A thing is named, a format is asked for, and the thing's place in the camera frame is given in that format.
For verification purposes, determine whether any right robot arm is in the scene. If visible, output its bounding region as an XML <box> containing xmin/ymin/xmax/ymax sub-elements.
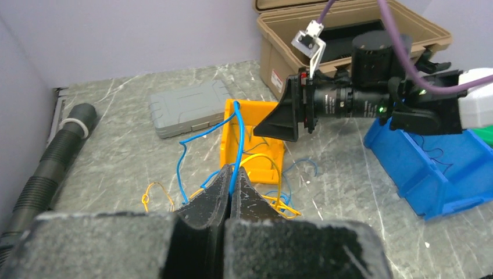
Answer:
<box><xmin>253</xmin><ymin>31</ymin><xmax>492</xmax><ymax>142</ymax></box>

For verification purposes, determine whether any black corrugated hose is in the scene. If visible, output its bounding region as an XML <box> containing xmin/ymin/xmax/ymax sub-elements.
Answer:
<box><xmin>0</xmin><ymin>103</ymin><xmax>98</xmax><ymax>255</ymax></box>

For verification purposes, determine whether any blue plastic bin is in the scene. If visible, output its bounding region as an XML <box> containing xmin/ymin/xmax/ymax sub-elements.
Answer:
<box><xmin>364</xmin><ymin>120</ymin><xmax>492</xmax><ymax>220</ymax></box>

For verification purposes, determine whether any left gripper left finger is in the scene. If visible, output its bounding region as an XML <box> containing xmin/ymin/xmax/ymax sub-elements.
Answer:
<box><xmin>1</xmin><ymin>166</ymin><xmax>233</xmax><ymax>278</ymax></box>

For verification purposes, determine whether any orange plastic bin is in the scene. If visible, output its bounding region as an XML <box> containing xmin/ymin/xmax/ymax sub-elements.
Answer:
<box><xmin>219</xmin><ymin>99</ymin><xmax>285</xmax><ymax>184</ymax></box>

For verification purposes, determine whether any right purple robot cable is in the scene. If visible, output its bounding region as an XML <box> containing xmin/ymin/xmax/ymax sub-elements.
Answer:
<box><xmin>316</xmin><ymin>0</ymin><xmax>493</xmax><ymax>96</ymax></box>

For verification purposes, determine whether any black toolbox tray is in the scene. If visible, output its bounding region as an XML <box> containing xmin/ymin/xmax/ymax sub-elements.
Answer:
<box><xmin>319</xmin><ymin>19</ymin><xmax>384</xmax><ymax>63</ymax></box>

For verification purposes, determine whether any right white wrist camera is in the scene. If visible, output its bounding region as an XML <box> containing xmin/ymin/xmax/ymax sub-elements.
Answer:
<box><xmin>291</xmin><ymin>20</ymin><xmax>326</xmax><ymax>80</ymax></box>

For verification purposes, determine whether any tan plastic toolbox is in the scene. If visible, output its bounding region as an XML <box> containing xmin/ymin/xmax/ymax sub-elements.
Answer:
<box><xmin>252</xmin><ymin>1</ymin><xmax>452</xmax><ymax>99</ymax></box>

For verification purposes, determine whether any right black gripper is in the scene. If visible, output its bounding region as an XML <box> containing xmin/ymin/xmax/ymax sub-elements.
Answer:
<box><xmin>253</xmin><ymin>71</ymin><xmax>317</xmax><ymax>142</ymax></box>

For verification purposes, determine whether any blue yellow wire bundle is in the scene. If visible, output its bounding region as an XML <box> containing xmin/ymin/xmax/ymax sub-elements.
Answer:
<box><xmin>140</xmin><ymin>101</ymin><xmax>320</xmax><ymax>220</ymax></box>

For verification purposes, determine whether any grey plastic case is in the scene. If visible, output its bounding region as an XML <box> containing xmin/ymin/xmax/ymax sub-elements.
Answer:
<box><xmin>148</xmin><ymin>80</ymin><xmax>233</xmax><ymax>139</ymax></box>

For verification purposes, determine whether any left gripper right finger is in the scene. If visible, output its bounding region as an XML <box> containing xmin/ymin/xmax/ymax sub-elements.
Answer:
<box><xmin>223</xmin><ymin>168</ymin><xmax>393</xmax><ymax>278</ymax></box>

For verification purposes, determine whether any green plastic bin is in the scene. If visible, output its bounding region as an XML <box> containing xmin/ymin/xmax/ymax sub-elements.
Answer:
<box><xmin>472</xmin><ymin>126</ymin><xmax>493</xmax><ymax>147</ymax></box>

